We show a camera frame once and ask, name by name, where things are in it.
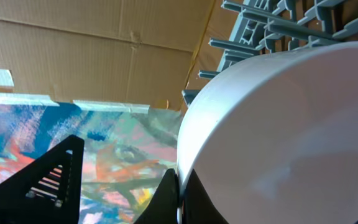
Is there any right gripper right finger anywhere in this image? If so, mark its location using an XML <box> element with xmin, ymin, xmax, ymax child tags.
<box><xmin>134</xmin><ymin>169</ymin><xmax>227</xmax><ymax>224</ymax></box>

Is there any colourful painted cloth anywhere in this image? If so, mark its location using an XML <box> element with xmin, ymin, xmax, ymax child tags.
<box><xmin>0</xmin><ymin>103</ymin><xmax>183</xmax><ymax>223</ymax></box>

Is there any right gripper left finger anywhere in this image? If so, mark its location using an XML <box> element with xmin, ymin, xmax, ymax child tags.
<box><xmin>0</xmin><ymin>135</ymin><xmax>85</xmax><ymax>224</ymax></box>

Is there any pink bowl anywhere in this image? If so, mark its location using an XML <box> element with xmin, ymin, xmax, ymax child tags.
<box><xmin>177</xmin><ymin>42</ymin><xmax>358</xmax><ymax>223</ymax></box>

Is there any brown cardboard panel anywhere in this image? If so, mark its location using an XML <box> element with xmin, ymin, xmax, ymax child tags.
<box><xmin>0</xmin><ymin>0</ymin><xmax>237</xmax><ymax>110</ymax></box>

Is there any grey plastic dish rack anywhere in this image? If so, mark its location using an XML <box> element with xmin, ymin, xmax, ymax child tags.
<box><xmin>182</xmin><ymin>1</ymin><xmax>358</xmax><ymax>115</ymax></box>

